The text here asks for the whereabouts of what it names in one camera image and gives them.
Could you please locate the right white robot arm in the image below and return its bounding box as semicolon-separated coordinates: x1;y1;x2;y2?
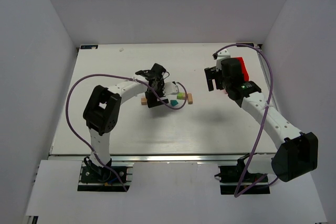
204;57;318;182

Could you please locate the red plastic bin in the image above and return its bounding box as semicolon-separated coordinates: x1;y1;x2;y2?
221;57;249;94

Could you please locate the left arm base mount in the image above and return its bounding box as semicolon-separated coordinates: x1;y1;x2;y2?
77;163;133;193

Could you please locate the green wooden cube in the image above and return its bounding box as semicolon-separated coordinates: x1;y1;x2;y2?
176;92;185;100

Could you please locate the long natural wooden block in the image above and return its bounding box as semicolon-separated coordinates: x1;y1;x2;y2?
141;98;147;105

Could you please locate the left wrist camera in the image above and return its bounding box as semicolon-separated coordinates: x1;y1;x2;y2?
163;82;180;96

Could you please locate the blue label sticker left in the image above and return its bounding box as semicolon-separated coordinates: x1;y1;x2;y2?
80;45;98;50

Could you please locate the teal wooden triangle block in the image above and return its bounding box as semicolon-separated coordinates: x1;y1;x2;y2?
170;100;179;107

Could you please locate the aluminium table frame rail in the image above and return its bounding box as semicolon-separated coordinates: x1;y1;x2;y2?
49;153;297;163

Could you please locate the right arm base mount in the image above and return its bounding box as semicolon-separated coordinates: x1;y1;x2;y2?
214;166;270;195

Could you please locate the natural wooden arch block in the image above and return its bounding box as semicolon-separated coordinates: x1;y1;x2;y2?
187;93;193;104

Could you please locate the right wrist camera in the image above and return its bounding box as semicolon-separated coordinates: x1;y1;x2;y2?
212;48;231;62

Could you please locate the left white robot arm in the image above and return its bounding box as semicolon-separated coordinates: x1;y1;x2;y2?
83;63;166;167

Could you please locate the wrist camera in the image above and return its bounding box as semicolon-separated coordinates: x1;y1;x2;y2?
163;82;180;96
212;48;231;62

